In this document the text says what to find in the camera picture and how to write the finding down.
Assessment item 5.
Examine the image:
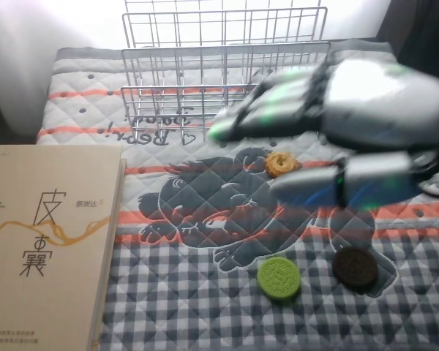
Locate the beige book with black characters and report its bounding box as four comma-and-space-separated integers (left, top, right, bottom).
0, 144, 127, 351

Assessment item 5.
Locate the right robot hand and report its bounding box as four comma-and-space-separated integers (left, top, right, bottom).
208, 57, 439, 212

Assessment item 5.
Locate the white wire rack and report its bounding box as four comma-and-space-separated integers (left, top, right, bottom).
121, 0, 332, 142

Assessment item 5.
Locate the grey quilt with bear print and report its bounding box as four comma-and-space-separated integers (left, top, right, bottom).
36, 38, 439, 351

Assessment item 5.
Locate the brown toy sandwich cookie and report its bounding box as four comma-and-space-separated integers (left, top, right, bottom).
331, 247, 379, 292

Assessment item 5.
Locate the yellow toy butter cookie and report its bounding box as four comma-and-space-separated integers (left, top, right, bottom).
266, 151, 301, 179

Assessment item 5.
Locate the green toy sandwich cookie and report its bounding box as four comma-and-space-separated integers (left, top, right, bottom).
258, 256, 301, 303

